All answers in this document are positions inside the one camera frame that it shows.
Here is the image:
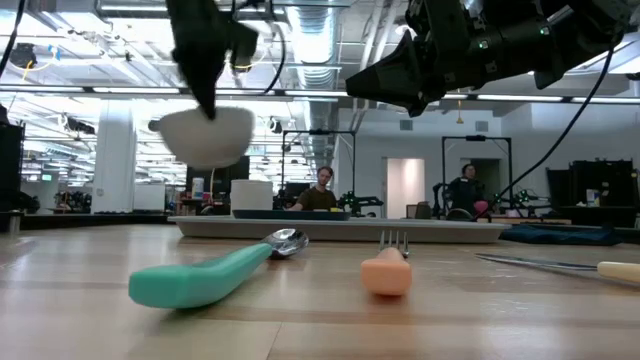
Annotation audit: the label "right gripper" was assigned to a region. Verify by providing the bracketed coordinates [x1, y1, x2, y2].
[344, 34, 481, 117]

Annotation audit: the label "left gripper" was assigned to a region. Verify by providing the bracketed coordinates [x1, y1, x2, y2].
[164, 0, 236, 121]

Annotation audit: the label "white ribbed bowl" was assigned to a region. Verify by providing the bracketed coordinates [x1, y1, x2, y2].
[158, 105, 256, 170]

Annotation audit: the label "dark blue plate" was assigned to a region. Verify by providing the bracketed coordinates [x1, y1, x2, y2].
[232, 209, 352, 222]

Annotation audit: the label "spoon with teal handle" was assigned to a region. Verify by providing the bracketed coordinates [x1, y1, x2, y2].
[128, 228, 310, 310]

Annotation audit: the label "fork with orange handle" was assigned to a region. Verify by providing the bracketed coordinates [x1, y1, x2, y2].
[359, 229, 414, 297]

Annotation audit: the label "dark blue napkin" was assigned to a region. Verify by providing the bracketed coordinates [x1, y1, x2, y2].
[499, 223, 624, 247]

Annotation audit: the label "knife with yellow handle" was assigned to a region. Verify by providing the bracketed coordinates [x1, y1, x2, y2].
[474, 252, 640, 285]

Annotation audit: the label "grey plastic tray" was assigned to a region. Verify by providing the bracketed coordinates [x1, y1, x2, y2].
[167, 215, 512, 245]

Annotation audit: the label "long ceiling light strip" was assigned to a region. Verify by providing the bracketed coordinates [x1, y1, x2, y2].
[0, 84, 640, 104]

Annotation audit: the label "black monitor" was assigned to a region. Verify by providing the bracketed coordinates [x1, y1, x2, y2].
[185, 155, 251, 210]

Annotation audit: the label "white cylindrical container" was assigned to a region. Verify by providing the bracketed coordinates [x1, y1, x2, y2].
[230, 179, 274, 214]

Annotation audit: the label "white square pillar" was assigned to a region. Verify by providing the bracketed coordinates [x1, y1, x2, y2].
[91, 99, 138, 215]

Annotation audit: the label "white board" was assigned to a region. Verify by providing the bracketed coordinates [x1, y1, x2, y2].
[132, 183, 167, 212]

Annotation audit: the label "person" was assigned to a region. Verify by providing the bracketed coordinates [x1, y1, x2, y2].
[447, 163, 489, 219]
[288, 165, 339, 212]

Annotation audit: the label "black ceiling device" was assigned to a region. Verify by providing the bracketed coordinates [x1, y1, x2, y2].
[8, 42, 39, 70]

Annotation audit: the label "black cabinet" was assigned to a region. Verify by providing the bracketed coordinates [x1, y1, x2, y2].
[0, 122, 26, 214]

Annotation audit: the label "black equipment crates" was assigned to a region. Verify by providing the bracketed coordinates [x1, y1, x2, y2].
[544, 158, 640, 229]

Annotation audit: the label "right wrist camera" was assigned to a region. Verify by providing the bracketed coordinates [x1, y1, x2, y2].
[403, 0, 481, 51]

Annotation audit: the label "silver ventilation duct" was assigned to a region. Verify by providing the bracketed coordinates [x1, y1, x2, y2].
[285, 0, 342, 181]

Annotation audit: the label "black gantry frame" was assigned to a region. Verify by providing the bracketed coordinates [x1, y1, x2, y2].
[281, 128, 357, 211]
[441, 134, 513, 211]

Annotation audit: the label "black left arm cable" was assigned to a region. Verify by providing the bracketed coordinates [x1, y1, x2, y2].
[219, 0, 287, 96]

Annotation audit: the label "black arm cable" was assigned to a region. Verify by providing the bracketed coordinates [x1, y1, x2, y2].
[219, 0, 287, 96]
[477, 44, 617, 219]

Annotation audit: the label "black aluminium table frame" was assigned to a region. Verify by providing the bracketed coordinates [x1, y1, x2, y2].
[0, 211, 640, 246]

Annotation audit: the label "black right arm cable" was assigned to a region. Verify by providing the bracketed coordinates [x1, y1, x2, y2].
[477, 44, 617, 219]

